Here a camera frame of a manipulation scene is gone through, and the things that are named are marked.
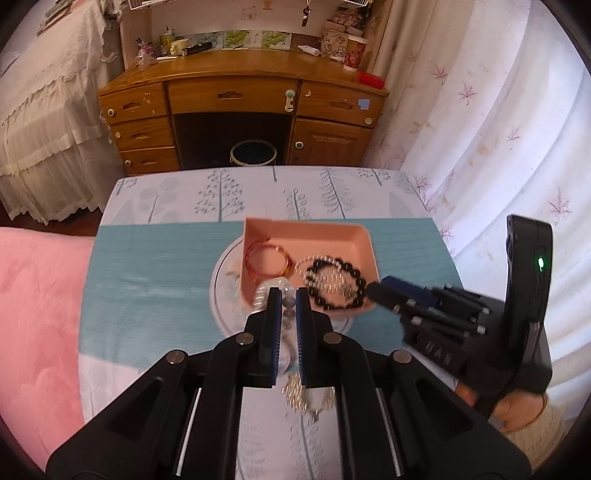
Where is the long pearl strand bracelet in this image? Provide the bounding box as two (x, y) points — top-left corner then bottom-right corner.
(294, 254), (348, 294)

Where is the black bead bracelet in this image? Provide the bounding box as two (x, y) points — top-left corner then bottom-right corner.
(304, 256), (369, 311)

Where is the gold rhinestone hair comb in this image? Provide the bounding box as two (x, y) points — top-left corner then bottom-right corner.
(281, 372), (337, 423)

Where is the white pearl bracelet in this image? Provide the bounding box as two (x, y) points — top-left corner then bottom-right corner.
(250, 277), (297, 333)

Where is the red string bead bracelet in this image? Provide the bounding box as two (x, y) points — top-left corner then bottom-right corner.
(243, 237), (296, 287)

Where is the flower earring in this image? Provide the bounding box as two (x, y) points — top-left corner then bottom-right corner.
(339, 283), (358, 301)

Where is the right hand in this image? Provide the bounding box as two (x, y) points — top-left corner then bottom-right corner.
(454, 384), (551, 434)

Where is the pink rectangular tray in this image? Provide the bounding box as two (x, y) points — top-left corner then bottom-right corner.
(240, 218), (379, 320)

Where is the tree print tablecloth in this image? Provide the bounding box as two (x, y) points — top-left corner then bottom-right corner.
(75, 165), (468, 480)

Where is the white floral curtain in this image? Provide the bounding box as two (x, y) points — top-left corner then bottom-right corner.
(365, 1), (590, 418)

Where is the round waste bin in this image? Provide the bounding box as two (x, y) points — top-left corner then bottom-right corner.
(229, 140), (277, 167)

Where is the pink blanket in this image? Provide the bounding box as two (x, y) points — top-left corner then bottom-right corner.
(1, 227), (94, 468)

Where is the red box on desk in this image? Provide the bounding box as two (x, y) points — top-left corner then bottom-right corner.
(356, 71), (386, 90)

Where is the wooden desk with drawers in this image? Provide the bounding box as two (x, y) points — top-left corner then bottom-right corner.
(99, 50), (388, 176)

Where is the red printed cup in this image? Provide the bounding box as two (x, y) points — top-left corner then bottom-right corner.
(342, 35), (368, 72)

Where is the lace covered bed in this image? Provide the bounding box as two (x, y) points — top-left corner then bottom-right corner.
(1, 1), (123, 224)

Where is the black flashlight on desk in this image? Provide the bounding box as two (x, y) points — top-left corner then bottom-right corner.
(181, 41), (213, 57)

